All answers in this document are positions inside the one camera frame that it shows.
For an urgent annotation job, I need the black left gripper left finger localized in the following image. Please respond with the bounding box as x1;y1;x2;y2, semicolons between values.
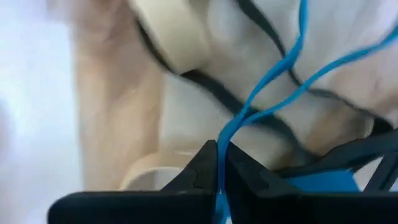
48;139;218;224

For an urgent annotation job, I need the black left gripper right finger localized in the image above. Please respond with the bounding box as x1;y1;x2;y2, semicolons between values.
225;142;398;224

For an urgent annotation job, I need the wide blue rubber band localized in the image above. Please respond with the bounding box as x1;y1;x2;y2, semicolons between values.
284;170;360;193

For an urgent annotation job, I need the thin black rubber band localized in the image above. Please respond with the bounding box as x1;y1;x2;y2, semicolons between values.
135;18;315;162
234;0;396;131

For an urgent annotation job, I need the thin blue rubber band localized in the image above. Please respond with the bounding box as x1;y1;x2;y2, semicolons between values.
214;0;398;224

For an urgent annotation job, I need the wide black rubber band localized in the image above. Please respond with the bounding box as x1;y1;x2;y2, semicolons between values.
275;129;398;192

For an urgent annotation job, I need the wide beige rubber band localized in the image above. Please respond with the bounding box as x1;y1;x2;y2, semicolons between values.
127;0;210;75

